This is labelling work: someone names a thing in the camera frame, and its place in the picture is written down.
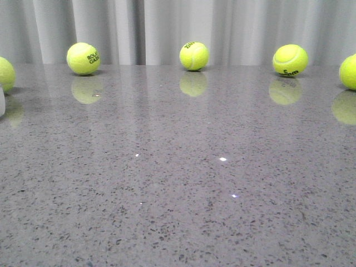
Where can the white blue tennis ball can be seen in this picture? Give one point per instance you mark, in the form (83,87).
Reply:
(2,102)

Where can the centre yellow tennis ball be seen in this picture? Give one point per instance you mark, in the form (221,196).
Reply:
(194,56)

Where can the Roland Garros yellow tennis ball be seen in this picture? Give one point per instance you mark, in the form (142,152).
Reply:
(83,58)

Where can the Wilson 3 yellow tennis ball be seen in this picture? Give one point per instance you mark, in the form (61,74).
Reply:
(290,60)

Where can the far-left yellow tennis ball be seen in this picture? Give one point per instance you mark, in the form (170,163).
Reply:
(7,74)

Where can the far-right yellow tennis ball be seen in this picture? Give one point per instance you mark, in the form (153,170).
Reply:
(347,72)

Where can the grey pleated curtain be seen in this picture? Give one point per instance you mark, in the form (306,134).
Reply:
(153,32)

